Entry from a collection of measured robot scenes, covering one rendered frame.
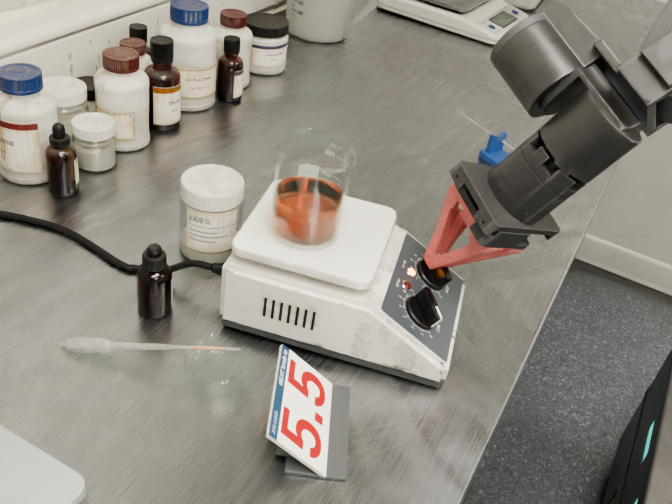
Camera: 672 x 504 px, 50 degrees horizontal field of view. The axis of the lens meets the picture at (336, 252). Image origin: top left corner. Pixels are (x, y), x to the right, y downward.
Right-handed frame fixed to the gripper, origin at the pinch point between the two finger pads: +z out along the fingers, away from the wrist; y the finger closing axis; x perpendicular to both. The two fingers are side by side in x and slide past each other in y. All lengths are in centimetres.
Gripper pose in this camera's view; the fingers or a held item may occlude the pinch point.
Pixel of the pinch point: (437, 258)
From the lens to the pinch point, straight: 65.7
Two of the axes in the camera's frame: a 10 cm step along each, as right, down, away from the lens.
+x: 3.8, 8.3, -4.1
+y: -7.0, -0.3, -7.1
